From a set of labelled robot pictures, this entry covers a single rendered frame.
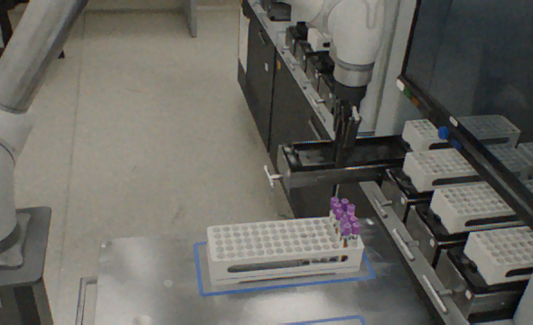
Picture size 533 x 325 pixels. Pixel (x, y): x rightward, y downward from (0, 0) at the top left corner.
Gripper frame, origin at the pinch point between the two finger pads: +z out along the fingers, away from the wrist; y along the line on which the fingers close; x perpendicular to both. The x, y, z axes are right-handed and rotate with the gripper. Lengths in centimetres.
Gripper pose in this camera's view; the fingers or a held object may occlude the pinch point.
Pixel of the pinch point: (341, 152)
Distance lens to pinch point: 144.2
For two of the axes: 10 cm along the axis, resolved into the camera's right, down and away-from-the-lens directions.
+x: -9.7, 0.8, -2.2
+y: -2.3, -5.5, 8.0
